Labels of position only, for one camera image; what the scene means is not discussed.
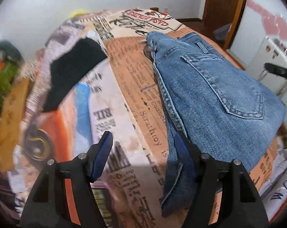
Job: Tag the blue denim jeans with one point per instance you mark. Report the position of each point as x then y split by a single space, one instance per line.
220 108

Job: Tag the bamboo lap desk tray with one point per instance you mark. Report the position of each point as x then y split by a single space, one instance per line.
12 114

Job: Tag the black folded garment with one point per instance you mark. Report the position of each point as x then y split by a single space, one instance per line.
70 68

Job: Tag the green leaf pattern bag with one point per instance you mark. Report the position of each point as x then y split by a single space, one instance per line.
7 75

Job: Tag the brown wooden door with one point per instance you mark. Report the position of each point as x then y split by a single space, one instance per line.
218 13

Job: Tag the newspaper print bed cover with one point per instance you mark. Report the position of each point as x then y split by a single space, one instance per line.
120 95

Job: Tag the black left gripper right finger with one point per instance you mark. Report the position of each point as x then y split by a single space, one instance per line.
225 196

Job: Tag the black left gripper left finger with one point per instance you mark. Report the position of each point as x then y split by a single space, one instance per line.
62 195

